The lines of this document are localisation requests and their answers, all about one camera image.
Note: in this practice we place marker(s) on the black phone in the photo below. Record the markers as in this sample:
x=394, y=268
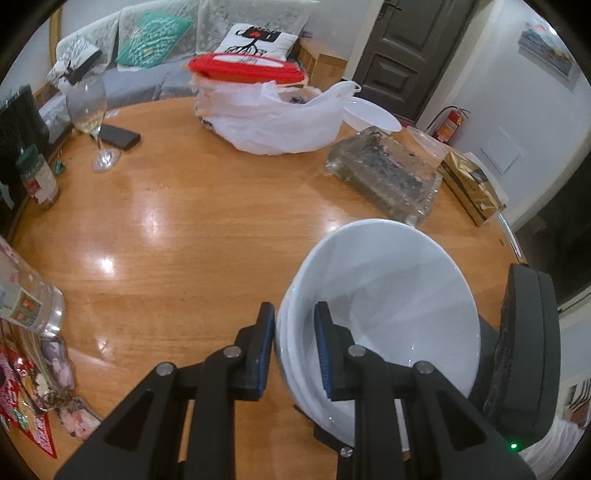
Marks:
x=120, y=137

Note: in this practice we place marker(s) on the large white plastic bag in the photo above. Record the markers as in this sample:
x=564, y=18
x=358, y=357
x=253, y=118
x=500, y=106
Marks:
x=277, y=124

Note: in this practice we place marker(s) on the frameless mountain canvas painting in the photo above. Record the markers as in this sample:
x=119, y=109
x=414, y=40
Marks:
x=549, y=46

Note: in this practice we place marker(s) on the grey sofa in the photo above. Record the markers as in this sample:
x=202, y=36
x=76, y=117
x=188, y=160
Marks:
x=138, y=85

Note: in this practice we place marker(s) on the white pillow with root print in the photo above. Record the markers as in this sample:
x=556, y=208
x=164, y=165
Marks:
x=258, y=39

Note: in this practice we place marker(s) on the white lace sofa cover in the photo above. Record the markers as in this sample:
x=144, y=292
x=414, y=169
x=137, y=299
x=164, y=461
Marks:
x=207, y=23

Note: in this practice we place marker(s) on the red plastic lid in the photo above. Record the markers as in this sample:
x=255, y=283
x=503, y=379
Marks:
x=244, y=67

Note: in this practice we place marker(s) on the pile of small packets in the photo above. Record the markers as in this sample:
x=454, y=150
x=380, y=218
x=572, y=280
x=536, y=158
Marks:
x=23, y=406

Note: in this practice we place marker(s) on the gold box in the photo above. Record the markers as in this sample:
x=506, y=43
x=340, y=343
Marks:
x=471, y=184

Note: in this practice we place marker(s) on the green lid glass jar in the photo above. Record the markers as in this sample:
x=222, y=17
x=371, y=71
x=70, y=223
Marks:
x=41, y=182

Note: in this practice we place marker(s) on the person's right forearm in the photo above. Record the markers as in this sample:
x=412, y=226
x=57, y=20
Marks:
x=551, y=445

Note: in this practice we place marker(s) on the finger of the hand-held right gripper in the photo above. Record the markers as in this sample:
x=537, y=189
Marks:
x=328, y=436

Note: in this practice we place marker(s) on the wine glass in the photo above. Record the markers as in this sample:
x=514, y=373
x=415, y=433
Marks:
x=87, y=106

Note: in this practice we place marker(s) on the clear glass bottle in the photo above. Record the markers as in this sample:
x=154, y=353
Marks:
x=32, y=300

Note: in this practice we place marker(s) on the white wall panel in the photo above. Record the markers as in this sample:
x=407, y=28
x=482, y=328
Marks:
x=501, y=150

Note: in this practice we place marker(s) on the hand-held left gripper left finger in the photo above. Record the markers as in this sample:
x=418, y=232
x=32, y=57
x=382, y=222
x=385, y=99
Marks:
x=267, y=350

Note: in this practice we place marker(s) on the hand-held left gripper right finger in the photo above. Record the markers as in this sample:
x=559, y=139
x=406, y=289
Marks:
x=323, y=355

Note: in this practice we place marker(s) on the black white tree pillow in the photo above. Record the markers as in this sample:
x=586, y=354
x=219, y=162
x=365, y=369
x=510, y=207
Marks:
x=74, y=64

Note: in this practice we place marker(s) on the red fire extinguisher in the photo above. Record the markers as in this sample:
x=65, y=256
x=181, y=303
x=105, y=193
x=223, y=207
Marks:
x=450, y=127

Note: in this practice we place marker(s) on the dark brown door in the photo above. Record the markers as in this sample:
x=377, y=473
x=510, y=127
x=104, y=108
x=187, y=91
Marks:
x=406, y=55

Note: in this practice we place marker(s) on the clear plastic food container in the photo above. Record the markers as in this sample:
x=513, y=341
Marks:
x=383, y=170

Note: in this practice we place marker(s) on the shallow white bowl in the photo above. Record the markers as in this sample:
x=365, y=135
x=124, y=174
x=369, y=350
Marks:
x=369, y=115

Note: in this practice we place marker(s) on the teal patterned pillow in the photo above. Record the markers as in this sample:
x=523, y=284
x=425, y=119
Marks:
x=152, y=39

